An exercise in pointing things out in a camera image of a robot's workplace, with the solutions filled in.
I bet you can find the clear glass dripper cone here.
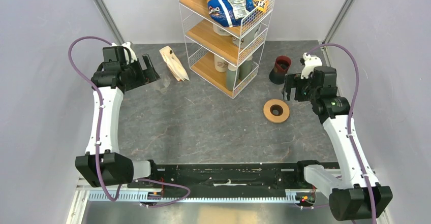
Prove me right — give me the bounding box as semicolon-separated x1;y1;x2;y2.
159;75;171;93

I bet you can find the red black coffee carafe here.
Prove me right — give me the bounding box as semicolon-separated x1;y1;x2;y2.
269;55;292;85

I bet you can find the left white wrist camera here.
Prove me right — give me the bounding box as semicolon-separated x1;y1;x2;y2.
121;42;138;64

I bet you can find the white paper cup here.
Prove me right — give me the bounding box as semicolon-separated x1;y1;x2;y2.
214;55;229;73

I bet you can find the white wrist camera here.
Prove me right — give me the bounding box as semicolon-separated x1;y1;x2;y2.
121;42;138;64
300;53;323;79

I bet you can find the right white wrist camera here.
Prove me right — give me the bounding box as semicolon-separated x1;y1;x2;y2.
300;53;323;79

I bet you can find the white printed cup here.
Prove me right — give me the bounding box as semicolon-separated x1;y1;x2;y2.
231;26;260;49

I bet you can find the wooden ring dripper holder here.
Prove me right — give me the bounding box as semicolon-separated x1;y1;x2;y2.
263;99;290;123

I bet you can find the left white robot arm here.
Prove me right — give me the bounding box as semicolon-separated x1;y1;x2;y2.
75;42;160;188

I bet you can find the blue chip bag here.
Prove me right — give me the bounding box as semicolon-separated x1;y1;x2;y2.
205;0;255;27

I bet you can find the beige filter paper pack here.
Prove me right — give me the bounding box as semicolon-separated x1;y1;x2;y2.
159;46;190;81

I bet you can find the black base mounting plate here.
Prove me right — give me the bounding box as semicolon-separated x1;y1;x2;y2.
127;162;341;199

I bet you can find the white wire shelf rack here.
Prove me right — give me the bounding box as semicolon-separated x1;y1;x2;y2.
178;0;275;99

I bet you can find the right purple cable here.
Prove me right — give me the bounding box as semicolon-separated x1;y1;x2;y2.
296;43;378;224

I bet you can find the orange snack packet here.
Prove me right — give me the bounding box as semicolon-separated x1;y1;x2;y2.
253;0;269;13

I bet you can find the aluminium toothed rail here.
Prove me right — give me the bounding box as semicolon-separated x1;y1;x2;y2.
88;190;300;204

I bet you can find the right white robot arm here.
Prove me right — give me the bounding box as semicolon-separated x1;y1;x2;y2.
283;56;393;221

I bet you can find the grey green bottle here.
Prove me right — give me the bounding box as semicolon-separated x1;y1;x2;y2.
239;55;253;81
226;64;239;91

